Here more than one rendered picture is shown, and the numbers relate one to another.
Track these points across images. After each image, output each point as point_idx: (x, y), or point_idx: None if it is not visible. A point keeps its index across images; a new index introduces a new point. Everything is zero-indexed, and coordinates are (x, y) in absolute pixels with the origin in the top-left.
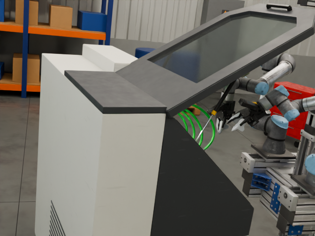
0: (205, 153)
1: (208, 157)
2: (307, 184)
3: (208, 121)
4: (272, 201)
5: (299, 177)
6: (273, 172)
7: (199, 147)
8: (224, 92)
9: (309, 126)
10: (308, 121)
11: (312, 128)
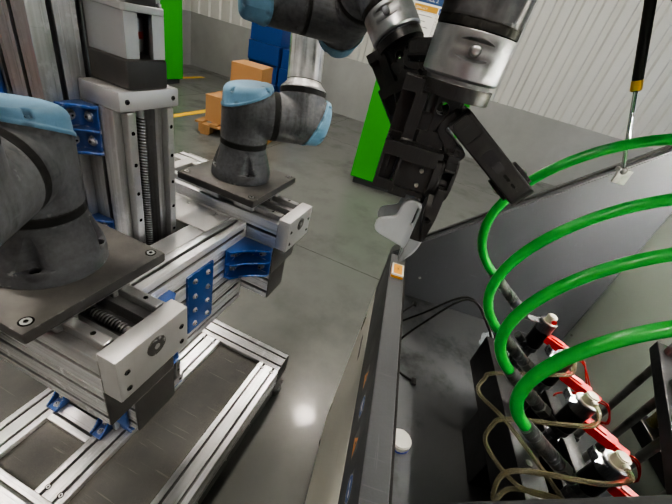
0: (586, 175)
1: (570, 181)
2: (269, 182)
3: (632, 109)
4: (192, 316)
5: (251, 192)
6: (167, 273)
7: (609, 166)
8: (653, 20)
9: (150, 62)
10: (134, 45)
11: (165, 64)
